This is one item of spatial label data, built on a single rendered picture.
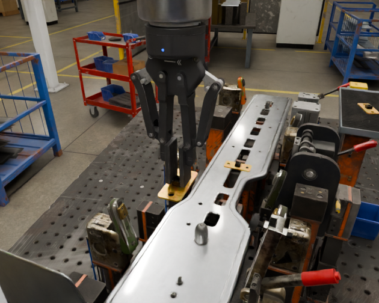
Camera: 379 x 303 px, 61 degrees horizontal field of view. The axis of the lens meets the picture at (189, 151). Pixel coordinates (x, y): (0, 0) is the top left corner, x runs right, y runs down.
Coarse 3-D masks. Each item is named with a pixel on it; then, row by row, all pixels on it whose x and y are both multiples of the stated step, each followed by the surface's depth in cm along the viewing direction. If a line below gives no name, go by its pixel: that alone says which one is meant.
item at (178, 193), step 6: (192, 174) 54; (174, 180) 51; (192, 180) 52; (168, 186) 51; (174, 186) 51; (186, 186) 51; (162, 192) 49; (168, 192) 49; (174, 192) 49; (180, 192) 49; (162, 198) 48; (168, 198) 48; (174, 198) 48; (180, 198) 48
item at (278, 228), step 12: (252, 216) 49; (276, 216) 50; (252, 228) 49; (264, 228) 49; (276, 228) 47; (264, 240) 49; (276, 240) 48; (264, 252) 50; (252, 264) 56; (264, 264) 51; (252, 276) 53
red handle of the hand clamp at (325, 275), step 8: (304, 272) 51; (312, 272) 50; (320, 272) 50; (328, 272) 49; (336, 272) 49; (264, 280) 55; (272, 280) 54; (280, 280) 53; (288, 280) 52; (296, 280) 51; (304, 280) 50; (312, 280) 50; (320, 280) 49; (328, 280) 48; (336, 280) 48; (264, 288) 55; (272, 288) 54
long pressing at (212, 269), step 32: (256, 96) 157; (224, 160) 105; (256, 160) 105; (192, 192) 91; (224, 192) 90; (160, 224) 79; (192, 224) 79; (224, 224) 79; (160, 256) 70; (192, 256) 70; (224, 256) 70; (128, 288) 63; (160, 288) 63; (192, 288) 63; (224, 288) 63
